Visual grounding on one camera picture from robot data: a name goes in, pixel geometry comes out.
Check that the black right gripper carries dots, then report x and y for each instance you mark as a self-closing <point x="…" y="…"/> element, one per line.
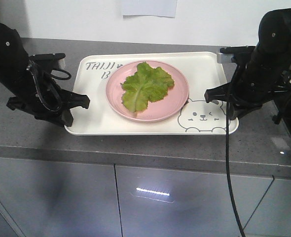
<point x="249" y="90"/>

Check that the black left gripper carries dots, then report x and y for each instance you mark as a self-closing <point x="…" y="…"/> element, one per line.
<point x="38" y="94"/>

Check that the pink round plate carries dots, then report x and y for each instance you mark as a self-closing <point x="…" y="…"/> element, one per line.
<point x="156" y="111"/>

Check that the cream bear serving tray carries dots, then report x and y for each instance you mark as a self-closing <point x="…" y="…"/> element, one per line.
<point x="183" y="111"/>

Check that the green lettuce leaf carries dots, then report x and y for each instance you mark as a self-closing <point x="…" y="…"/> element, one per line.
<point x="146" y="85"/>

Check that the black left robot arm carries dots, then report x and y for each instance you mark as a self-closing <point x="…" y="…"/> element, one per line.
<point x="13" y="57"/>

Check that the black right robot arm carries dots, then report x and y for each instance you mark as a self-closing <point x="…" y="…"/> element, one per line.
<point x="274" y="42"/>

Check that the grey side cabinet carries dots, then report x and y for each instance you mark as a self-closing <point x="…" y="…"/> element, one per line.
<point x="62" y="199"/>

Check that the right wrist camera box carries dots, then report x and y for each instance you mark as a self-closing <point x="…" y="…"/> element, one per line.
<point x="237" y="54"/>

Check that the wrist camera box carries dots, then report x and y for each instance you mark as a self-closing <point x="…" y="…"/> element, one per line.
<point x="49" y="61"/>
<point x="237" y="54"/>

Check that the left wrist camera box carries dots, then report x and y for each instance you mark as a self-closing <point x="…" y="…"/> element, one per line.
<point x="49" y="61"/>

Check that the white paper on wall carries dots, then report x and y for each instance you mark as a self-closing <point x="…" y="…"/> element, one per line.
<point x="160" y="8"/>

